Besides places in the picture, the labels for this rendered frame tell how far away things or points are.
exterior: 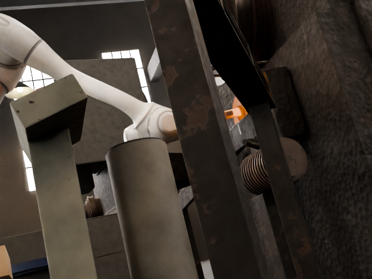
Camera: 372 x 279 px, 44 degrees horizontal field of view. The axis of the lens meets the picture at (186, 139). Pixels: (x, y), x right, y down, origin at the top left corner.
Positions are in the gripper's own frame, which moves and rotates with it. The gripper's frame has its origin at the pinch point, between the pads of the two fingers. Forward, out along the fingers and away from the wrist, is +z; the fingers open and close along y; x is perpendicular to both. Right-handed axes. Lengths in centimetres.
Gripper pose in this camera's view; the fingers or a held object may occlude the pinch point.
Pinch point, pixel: (231, 113)
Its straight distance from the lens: 171.5
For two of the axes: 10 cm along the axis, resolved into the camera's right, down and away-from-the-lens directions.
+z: 9.1, -2.4, 3.3
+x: -3.2, -9.3, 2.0
